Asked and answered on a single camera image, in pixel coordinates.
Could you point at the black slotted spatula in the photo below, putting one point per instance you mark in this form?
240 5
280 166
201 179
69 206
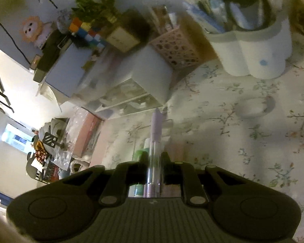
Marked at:
50 139

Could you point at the green potted plant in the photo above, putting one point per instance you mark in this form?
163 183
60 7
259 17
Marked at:
96 5

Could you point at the beige square pot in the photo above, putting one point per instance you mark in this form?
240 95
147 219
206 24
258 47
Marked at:
122 39

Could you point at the dark fuzzy object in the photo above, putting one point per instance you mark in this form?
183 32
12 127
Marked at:
136 22

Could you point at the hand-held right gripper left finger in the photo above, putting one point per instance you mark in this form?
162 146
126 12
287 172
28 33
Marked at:
142 169

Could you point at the lion plush toy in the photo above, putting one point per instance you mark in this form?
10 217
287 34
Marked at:
31 30

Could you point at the white flower-shaped pen holder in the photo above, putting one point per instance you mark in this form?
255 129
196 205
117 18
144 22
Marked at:
258 50

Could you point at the purple pen with clear barrel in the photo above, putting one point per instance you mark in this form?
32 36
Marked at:
156 124

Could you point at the grey-blue box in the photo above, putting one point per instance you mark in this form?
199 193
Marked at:
68 70

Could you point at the clear acrylic organiser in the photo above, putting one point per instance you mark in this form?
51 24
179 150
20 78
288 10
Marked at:
126 98

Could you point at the colourful puzzle cube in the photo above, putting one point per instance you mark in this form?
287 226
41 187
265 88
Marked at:
84 33

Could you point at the white square box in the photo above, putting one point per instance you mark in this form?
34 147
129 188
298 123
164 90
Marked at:
152 73

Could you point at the bundle of pens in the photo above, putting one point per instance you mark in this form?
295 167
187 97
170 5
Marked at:
205 12

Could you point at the pink patterned basket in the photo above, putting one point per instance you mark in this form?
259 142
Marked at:
177 48

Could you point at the green capped glue stick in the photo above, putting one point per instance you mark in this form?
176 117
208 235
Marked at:
139 155

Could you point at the floral tablecloth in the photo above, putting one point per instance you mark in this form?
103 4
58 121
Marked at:
217 111

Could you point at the pink box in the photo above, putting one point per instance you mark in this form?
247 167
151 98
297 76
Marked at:
86 134

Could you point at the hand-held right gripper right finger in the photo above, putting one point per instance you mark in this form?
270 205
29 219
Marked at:
168 174

